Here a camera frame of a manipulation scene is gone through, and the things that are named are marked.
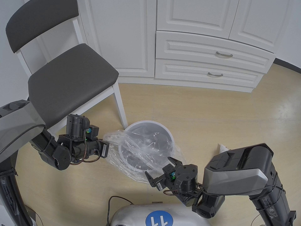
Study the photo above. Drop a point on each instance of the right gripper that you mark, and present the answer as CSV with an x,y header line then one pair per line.
x,y
160,185

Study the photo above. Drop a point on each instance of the white wardrobe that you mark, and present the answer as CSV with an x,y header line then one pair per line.
x,y
192,6

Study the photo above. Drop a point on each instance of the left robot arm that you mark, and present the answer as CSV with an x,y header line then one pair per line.
x,y
18,123

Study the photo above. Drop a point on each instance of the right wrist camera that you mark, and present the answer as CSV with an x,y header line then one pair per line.
x,y
168,171

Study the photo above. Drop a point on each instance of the white chair grey cushions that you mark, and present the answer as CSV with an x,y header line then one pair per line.
x,y
70,79

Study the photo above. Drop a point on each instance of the clear plastic bag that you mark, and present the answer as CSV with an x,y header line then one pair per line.
x,y
117,138

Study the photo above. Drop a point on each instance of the white trash bin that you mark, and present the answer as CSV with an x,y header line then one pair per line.
x,y
150,125

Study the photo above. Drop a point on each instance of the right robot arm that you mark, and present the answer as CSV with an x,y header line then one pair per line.
x,y
235,171

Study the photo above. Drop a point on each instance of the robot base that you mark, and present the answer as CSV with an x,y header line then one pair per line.
x,y
131,216

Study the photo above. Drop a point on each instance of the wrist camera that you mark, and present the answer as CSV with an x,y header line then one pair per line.
x,y
94,132
168,171

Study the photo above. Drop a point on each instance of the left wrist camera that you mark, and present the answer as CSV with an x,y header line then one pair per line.
x,y
94,132

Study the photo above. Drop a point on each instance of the white paper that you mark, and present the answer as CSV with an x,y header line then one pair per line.
x,y
222,148

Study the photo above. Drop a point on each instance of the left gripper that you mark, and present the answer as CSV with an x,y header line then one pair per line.
x,y
104,151

